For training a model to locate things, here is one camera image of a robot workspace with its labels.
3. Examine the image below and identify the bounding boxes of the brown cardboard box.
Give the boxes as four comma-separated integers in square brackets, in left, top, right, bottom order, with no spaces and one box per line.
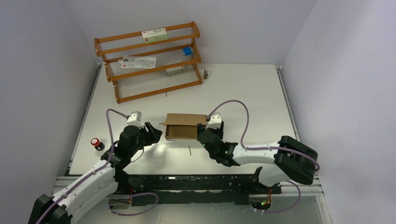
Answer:
[160,113,207,140]

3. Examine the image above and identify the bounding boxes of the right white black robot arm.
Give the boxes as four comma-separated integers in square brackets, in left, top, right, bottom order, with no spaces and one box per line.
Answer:
[197,124,320,193]

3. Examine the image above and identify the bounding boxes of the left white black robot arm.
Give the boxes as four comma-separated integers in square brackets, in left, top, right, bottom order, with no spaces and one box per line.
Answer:
[28,122,163,224]

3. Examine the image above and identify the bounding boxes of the grey white small box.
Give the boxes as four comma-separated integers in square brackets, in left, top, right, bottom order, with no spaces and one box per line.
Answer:
[166,65,186,76]

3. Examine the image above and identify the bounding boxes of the blue small box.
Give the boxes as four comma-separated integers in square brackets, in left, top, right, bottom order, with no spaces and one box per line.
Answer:
[182,47,194,56]

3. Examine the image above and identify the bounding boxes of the green white box top shelf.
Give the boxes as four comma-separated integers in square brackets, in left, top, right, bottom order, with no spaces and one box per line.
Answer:
[141,28,168,44]

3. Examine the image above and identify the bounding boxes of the red black emergency button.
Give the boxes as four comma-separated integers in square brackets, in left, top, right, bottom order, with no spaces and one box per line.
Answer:
[90,138,105,151]

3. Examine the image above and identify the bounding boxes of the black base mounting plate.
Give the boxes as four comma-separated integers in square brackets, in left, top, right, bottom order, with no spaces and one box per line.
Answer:
[111,174,282,206]

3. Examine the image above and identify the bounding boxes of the small grey white clip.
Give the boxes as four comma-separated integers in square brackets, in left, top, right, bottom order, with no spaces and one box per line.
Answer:
[203,69,212,80]

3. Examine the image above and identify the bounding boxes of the orange wooden shelf rack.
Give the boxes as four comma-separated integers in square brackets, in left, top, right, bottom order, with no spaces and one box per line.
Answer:
[94,21,203,104]

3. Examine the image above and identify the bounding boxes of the white flat blister package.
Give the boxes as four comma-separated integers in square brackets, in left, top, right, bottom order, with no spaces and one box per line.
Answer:
[118,56,156,69]

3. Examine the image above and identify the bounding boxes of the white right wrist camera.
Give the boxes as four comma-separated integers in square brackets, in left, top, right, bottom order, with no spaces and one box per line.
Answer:
[205,112,222,130]

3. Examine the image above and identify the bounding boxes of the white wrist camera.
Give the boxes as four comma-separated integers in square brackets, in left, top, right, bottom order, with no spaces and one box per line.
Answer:
[127,111,143,129]
[205,112,222,130]

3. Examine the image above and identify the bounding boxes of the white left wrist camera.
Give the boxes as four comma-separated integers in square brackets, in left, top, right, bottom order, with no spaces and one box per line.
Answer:
[127,111,143,129]

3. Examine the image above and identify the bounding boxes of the aluminium rail frame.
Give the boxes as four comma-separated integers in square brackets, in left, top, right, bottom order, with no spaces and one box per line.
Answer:
[42,63,333,224]

